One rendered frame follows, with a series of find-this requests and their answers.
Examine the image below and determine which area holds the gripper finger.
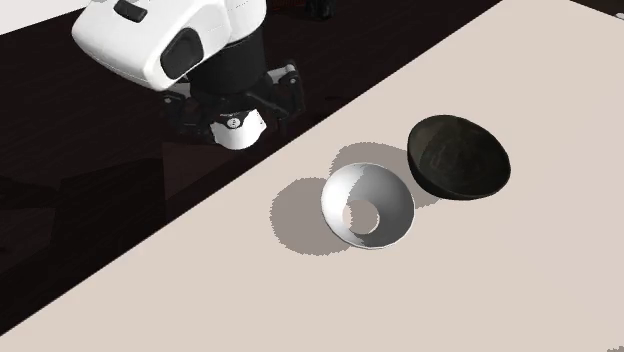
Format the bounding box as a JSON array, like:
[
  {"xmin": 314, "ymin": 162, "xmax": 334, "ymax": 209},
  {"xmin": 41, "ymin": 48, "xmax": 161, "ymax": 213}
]
[
  {"xmin": 162, "ymin": 89, "xmax": 217, "ymax": 139},
  {"xmin": 250, "ymin": 60, "xmax": 307, "ymax": 122}
]

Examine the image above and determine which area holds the black bowl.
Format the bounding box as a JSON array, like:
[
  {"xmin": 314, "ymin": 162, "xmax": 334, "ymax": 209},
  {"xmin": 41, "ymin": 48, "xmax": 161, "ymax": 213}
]
[{"xmin": 406, "ymin": 114, "xmax": 513, "ymax": 202}]

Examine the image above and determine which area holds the white bowl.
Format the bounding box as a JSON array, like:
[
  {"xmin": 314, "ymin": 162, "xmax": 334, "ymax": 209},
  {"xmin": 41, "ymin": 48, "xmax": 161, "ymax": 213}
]
[{"xmin": 320, "ymin": 162, "xmax": 417, "ymax": 251}]

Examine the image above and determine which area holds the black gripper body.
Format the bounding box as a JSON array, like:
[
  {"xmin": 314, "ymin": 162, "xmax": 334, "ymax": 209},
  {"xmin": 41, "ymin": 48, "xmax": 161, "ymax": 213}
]
[{"xmin": 187, "ymin": 28, "xmax": 269, "ymax": 119}]

